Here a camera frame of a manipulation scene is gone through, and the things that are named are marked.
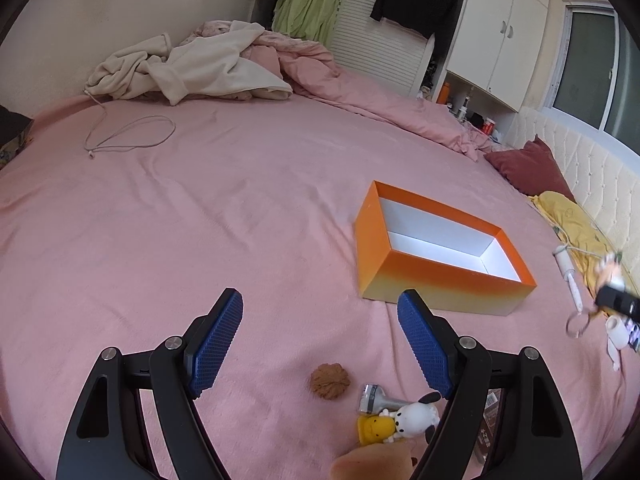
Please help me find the white handheld wand device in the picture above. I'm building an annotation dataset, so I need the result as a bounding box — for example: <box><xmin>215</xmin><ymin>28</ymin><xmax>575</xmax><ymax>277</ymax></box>
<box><xmin>553</xmin><ymin>245</ymin><xmax>584</xmax><ymax>313</ymax></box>

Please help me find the white tufted headboard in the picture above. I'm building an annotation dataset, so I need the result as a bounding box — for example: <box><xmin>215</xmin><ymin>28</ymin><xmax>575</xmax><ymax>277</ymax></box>
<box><xmin>506</xmin><ymin>106</ymin><xmax>640</xmax><ymax>281</ymax></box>

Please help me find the white charging cable loop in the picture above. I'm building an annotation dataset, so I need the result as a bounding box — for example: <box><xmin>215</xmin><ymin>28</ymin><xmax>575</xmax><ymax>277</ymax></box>
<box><xmin>82</xmin><ymin>89</ymin><xmax>177</xmax><ymax>160</ymax></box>

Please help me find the red can on shelf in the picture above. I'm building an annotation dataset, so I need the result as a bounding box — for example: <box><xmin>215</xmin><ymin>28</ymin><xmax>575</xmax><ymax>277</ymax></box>
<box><xmin>482</xmin><ymin>118</ymin><xmax>496</xmax><ymax>136</ymax></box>

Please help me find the beige crumpled garment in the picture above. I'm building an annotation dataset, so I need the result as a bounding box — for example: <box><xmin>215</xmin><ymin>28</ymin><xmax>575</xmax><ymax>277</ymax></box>
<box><xmin>85</xmin><ymin>22</ymin><xmax>293</xmax><ymax>105</ymax></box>

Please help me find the brown walnut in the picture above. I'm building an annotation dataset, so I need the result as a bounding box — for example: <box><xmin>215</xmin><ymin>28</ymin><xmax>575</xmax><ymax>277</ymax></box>
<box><xmin>309</xmin><ymin>363</ymin><xmax>350</xmax><ymax>400</ymax></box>

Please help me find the pink bed sheet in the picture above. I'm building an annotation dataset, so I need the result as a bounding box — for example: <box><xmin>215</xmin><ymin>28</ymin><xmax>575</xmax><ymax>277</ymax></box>
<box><xmin>1</xmin><ymin>96</ymin><xmax>639</xmax><ymax>479</ymax></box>

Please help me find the brown small carton box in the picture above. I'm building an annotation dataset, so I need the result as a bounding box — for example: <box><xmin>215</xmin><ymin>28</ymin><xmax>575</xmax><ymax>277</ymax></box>
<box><xmin>474</xmin><ymin>389</ymin><xmax>501</xmax><ymax>464</ymax></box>

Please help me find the tan capybara plush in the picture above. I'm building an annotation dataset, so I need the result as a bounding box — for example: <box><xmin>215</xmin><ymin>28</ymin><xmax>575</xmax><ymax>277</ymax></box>
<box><xmin>329</xmin><ymin>441</ymin><xmax>418</xmax><ymax>480</ymax></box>

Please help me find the white dog yellow figurine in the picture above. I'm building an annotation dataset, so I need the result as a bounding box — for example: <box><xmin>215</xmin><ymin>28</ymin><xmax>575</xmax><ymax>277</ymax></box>
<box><xmin>357</xmin><ymin>391</ymin><xmax>442</xmax><ymax>446</ymax></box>

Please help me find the orange bottle on shelf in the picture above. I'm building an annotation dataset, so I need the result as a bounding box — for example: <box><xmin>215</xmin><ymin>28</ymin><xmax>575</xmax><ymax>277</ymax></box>
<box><xmin>437</xmin><ymin>81</ymin><xmax>450</xmax><ymax>104</ymax></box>

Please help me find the dark red pillow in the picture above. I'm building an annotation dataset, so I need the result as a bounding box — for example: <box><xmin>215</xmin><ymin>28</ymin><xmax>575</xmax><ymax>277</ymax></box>
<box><xmin>485</xmin><ymin>136</ymin><xmax>575</xmax><ymax>202</ymax></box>

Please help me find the pink crumpled duvet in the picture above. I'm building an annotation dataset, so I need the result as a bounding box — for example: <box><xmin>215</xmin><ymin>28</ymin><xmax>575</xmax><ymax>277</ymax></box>
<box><xmin>183</xmin><ymin>21</ymin><xmax>492</xmax><ymax>160</ymax></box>

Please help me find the white lint roller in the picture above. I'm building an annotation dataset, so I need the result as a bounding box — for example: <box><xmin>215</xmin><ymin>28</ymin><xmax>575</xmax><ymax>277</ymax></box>
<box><xmin>605</xmin><ymin>315</ymin><xmax>630</xmax><ymax>372</ymax></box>

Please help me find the orange gradient cardboard box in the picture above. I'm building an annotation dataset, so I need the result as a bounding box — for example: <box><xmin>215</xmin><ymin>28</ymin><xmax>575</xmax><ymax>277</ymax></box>
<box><xmin>354</xmin><ymin>181</ymin><xmax>537</xmax><ymax>316</ymax></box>

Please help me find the white wall cabinet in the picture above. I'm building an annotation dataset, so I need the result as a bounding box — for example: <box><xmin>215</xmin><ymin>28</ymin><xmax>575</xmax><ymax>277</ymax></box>
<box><xmin>445</xmin><ymin>0</ymin><xmax>549</xmax><ymax>112</ymax></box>

